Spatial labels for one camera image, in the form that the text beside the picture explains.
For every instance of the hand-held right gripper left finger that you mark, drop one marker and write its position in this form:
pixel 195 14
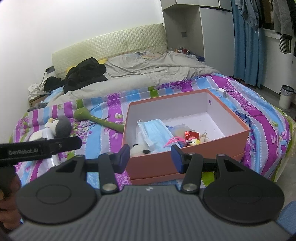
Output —
pixel 123 157

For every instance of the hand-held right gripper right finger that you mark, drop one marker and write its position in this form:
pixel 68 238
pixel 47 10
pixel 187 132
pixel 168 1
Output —
pixel 177 158

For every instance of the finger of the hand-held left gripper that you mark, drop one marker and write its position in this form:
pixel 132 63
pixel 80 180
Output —
pixel 67 143

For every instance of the panda plush toy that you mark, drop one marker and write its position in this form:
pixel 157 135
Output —
pixel 138 149

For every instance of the pink feather toy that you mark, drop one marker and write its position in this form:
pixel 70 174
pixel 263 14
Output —
pixel 175 140

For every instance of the orange cardboard box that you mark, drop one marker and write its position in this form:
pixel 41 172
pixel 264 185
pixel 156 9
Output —
pixel 157 166

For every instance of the red foil tea packet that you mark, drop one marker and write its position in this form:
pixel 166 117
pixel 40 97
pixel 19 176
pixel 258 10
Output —
pixel 192 134

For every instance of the small beige plush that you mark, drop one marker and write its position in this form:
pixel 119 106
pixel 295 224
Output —
pixel 204 138

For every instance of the blue face mask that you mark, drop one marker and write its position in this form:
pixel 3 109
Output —
pixel 155 132

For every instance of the person's left hand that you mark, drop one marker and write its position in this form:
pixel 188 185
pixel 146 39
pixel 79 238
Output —
pixel 9 213

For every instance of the grey penguin plush toy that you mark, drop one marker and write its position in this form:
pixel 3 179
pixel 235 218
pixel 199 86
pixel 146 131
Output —
pixel 62 126

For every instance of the white spray bottle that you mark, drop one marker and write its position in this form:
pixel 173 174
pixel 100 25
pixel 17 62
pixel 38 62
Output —
pixel 53 160

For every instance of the green plush toy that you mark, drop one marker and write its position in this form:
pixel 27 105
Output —
pixel 82 114

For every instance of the grey cloth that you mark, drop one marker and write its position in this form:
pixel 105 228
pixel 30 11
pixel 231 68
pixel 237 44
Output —
pixel 38 107

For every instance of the wooden nightstand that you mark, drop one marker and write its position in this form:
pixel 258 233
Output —
pixel 37 100

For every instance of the small black cloth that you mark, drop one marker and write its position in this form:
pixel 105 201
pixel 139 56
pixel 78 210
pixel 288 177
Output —
pixel 53 83

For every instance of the white rumpled cloth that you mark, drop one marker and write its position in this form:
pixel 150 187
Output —
pixel 34 89

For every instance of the black jacket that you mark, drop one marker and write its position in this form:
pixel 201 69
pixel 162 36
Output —
pixel 83 71

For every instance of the black power adapter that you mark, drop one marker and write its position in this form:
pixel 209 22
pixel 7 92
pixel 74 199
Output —
pixel 49 69

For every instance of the grey duvet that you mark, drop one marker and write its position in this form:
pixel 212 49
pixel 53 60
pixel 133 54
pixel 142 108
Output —
pixel 150 69

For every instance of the striped floral bed sheet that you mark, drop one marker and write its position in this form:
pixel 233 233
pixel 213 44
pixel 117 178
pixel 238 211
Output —
pixel 266 129

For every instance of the row of small bottles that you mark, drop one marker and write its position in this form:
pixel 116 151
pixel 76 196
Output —
pixel 182 49

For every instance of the blue curtain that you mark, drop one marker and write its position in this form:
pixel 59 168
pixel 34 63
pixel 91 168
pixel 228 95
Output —
pixel 247 58

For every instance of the white trash bin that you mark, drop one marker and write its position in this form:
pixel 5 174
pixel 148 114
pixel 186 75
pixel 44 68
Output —
pixel 286 99

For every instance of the blue garment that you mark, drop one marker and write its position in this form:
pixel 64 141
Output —
pixel 289 220

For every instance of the white wardrobe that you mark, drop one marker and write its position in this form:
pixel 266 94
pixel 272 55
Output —
pixel 215 34

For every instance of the hanging denim jacket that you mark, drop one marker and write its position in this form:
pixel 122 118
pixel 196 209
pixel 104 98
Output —
pixel 249 14

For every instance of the hanging grey jacket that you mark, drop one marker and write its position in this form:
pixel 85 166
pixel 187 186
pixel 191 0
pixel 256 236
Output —
pixel 283 20

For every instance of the dark wall switch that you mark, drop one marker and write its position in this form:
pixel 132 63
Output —
pixel 184 34

